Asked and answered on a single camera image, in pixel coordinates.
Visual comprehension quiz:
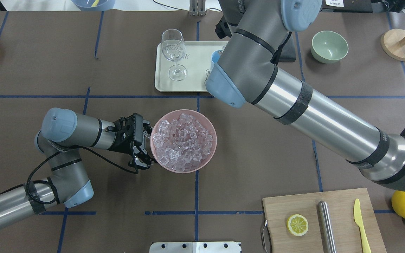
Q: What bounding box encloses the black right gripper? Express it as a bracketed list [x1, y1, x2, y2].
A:
[215, 21, 232, 39]

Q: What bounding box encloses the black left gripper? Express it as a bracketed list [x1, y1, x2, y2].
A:
[106, 113, 153, 171]

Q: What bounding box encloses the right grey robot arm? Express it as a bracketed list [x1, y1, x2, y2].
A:
[206, 0, 405, 191]

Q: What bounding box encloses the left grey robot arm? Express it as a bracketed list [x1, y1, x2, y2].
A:
[0, 108, 155, 229]

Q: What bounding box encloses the light blue plastic cup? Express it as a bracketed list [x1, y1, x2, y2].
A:
[210, 50, 223, 72]

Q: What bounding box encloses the pink bowl of ice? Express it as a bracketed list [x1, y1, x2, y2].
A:
[150, 109, 217, 174]

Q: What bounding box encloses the cream bear serving tray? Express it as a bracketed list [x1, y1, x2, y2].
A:
[154, 41, 229, 93]

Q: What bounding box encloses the clear wine glass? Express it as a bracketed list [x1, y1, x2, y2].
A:
[161, 29, 187, 82]

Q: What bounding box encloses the green ceramic bowl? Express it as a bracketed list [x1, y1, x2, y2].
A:
[310, 31, 349, 64]

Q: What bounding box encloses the blue bowl with fork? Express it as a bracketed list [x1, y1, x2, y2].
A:
[72, 0, 116, 12]

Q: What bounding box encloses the wooden cutting board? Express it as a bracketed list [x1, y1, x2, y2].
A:
[262, 188, 387, 253]

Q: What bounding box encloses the halved lemon slice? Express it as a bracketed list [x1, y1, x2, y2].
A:
[286, 214, 309, 236]

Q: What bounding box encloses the wooden mug tree stand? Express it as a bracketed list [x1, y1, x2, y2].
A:
[380, 0, 405, 61]

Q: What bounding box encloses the yellow plastic knife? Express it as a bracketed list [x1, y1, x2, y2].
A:
[353, 199, 372, 253]

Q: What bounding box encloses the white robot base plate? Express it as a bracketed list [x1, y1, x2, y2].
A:
[149, 241, 242, 253]

